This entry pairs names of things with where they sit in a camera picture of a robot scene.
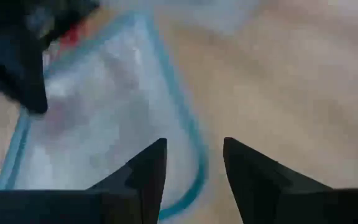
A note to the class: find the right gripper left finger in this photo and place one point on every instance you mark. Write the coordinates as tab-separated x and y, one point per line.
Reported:
148	174

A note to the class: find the clear lid with teal rim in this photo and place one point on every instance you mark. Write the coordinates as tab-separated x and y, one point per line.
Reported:
120	77

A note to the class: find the red candy pack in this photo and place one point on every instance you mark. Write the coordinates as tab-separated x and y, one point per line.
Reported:
70	37

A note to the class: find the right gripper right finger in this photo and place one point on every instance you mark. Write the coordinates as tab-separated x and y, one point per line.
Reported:
250	174

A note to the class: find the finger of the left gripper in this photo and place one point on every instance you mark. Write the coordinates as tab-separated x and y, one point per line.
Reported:
26	90

